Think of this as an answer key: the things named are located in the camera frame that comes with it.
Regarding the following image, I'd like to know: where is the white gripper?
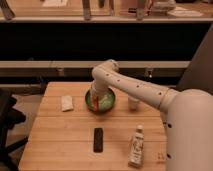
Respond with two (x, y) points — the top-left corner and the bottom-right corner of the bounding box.
(90, 85), (106, 102)

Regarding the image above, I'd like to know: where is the white plastic bottle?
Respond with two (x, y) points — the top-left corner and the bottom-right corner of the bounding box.
(128, 125), (144, 168)

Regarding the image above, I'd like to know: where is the green ceramic bowl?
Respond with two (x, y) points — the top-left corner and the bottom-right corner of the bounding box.
(85, 88), (116, 114)

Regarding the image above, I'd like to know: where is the black office chair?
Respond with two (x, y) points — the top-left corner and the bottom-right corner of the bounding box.
(0, 88), (28, 171)

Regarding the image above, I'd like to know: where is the grey cabinet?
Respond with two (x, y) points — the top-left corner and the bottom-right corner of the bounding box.
(177, 24), (213, 95)

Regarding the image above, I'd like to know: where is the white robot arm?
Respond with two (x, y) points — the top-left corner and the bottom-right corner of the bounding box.
(91, 59), (213, 171)

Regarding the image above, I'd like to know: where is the black rectangular remote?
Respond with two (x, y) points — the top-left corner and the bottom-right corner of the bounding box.
(93, 128), (103, 152)

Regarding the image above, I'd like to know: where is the white cup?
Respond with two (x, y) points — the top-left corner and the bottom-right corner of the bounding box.
(128, 96), (139, 111)

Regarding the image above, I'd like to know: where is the red pepper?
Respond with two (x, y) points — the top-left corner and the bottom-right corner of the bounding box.
(93, 99), (99, 112)

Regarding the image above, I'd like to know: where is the white folded cloth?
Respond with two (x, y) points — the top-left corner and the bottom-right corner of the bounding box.
(61, 95), (74, 112)

